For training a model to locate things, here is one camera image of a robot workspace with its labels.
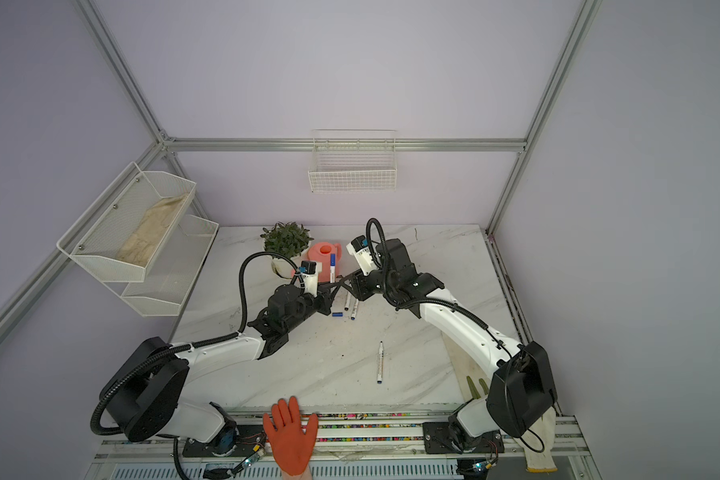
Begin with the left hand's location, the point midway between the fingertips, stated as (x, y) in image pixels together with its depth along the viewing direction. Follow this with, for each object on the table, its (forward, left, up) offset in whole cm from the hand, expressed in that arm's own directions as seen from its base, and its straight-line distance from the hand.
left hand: (337, 284), depth 84 cm
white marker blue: (+2, +1, +5) cm, 5 cm away
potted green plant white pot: (+17, +17, 0) cm, 24 cm away
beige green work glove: (-19, -39, -17) cm, 46 cm away
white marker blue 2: (-1, -4, -16) cm, 17 cm away
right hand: (-3, -2, +7) cm, 8 cm away
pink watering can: (+17, +7, -5) cm, 19 cm away
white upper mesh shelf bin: (+8, +57, +13) cm, 59 cm away
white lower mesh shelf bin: (+7, +54, -7) cm, 55 cm away
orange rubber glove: (-37, +10, -16) cm, 42 cm away
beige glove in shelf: (+4, +51, +12) cm, 52 cm away
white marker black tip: (-7, -3, +1) cm, 8 cm away
